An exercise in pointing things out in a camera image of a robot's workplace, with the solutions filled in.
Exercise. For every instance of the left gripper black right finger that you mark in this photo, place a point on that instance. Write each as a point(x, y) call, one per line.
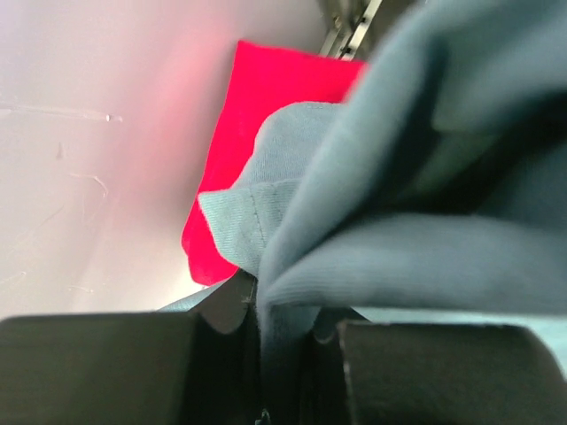
point(405, 372)

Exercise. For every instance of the folded pink t shirt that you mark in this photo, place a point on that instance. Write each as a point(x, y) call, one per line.
point(278, 105)

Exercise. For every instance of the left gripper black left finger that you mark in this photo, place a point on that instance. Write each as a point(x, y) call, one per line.
point(193, 367)

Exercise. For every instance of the grey blue t shirt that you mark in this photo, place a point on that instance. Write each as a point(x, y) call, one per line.
point(437, 194)

